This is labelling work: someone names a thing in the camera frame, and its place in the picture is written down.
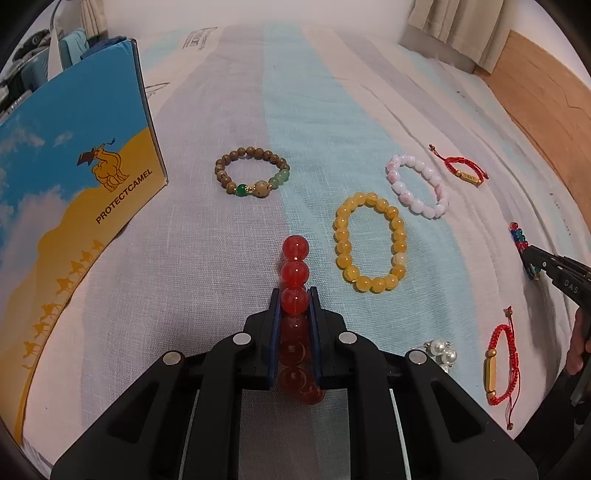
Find multicolour bead bracelet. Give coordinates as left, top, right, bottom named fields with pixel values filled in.
left=509, top=221, right=541, bottom=281

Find red bead bracelet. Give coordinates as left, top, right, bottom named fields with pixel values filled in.
left=276, top=234, right=327, bottom=406

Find red cord bracelet gold charm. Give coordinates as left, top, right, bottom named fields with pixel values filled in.
left=429, top=144, right=489, bottom=187

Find pink white bead bracelet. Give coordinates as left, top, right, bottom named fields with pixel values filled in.
left=386, top=153, right=450, bottom=220

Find brown wooden green bead bracelet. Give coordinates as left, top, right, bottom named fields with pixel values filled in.
left=213, top=146, right=292, bottom=199

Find right hand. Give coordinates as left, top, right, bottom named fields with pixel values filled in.
left=566, top=308, right=590, bottom=375

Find white pearl earrings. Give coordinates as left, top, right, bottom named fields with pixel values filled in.
left=424, top=338, right=458, bottom=373

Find striped bed sheet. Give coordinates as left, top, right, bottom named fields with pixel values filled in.
left=24, top=24, right=590, bottom=471

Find beige curtain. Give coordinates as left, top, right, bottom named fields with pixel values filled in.
left=407, top=0, right=517, bottom=73

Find blue yellow shoe box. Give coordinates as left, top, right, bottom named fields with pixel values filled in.
left=1, top=39, right=167, bottom=439

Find teal suitcase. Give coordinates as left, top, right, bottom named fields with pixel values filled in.
left=1, top=28, right=89, bottom=111

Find red cord bracelet gold tube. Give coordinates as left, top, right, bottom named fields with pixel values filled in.
left=484, top=306, right=522, bottom=431

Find yellow bead bracelet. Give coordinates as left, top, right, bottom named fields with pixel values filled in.
left=332, top=191, right=410, bottom=294

